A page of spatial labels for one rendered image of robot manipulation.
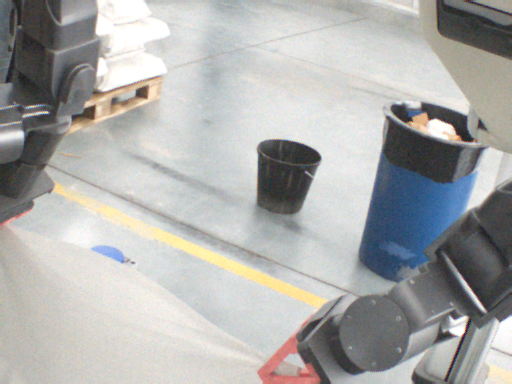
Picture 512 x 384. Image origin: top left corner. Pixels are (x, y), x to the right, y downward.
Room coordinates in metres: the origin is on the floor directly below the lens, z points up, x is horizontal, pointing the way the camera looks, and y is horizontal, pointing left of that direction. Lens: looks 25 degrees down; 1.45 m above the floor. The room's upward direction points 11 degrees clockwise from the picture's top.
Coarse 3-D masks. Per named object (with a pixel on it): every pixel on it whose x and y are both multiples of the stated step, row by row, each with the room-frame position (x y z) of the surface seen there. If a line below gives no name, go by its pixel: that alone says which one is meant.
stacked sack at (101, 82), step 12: (120, 60) 4.10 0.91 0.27; (132, 60) 4.15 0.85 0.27; (144, 60) 4.20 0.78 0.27; (156, 60) 4.27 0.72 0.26; (108, 72) 3.87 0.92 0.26; (120, 72) 3.93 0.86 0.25; (132, 72) 4.01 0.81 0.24; (144, 72) 4.11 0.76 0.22; (156, 72) 4.23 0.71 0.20; (96, 84) 3.80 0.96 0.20; (108, 84) 3.82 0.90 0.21; (120, 84) 3.91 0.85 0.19
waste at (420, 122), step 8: (416, 120) 2.93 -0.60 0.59; (424, 120) 2.93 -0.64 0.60; (432, 120) 2.93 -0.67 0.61; (416, 128) 2.71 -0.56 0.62; (424, 128) 2.71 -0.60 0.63; (432, 128) 2.89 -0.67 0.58; (440, 128) 2.89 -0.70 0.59; (448, 128) 2.89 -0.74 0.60; (440, 136) 2.73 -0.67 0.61; (448, 136) 2.82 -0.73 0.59; (456, 136) 2.83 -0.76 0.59
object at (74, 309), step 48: (0, 240) 0.69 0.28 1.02; (48, 240) 0.68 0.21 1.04; (0, 288) 0.69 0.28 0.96; (48, 288) 0.63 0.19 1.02; (96, 288) 0.67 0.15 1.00; (144, 288) 0.65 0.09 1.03; (0, 336) 0.70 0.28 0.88; (48, 336) 0.62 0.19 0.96; (96, 336) 0.59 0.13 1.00; (144, 336) 0.58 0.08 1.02; (192, 336) 0.57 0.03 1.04
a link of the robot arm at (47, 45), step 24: (24, 0) 0.64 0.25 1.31; (48, 0) 0.62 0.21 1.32; (72, 0) 0.63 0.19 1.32; (96, 0) 0.66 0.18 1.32; (24, 24) 0.65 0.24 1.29; (48, 24) 0.62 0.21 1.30; (72, 24) 0.63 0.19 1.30; (96, 24) 0.66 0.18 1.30; (24, 48) 0.66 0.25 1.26; (48, 48) 0.63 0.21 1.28; (72, 48) 0.64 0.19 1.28; (96, 48) 0.66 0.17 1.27; (24, 72) 0.66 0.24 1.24; (48, 72) 0.63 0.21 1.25; (96, 72) 0.67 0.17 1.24
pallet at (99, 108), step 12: (132, 84) 4.08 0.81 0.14; (144, 84) 4.15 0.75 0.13; (156, 84) 4.28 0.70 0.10; (96, 96) 3.77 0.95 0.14; (108, 96) 3.82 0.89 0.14; (144, 96) 4.22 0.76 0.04; (156, 96) 4.30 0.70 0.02; (84, 108) 3.61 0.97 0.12; (96, 108) 3.73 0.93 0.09; (108, 108) 3.83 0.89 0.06; (120, 108) 3.98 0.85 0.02; (132, 108) 4.06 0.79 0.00; (72, 120) 3.68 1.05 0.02; (84, 120) 3.69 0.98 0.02; (96, 120) 3.73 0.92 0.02; (72, 132) 3.54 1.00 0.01
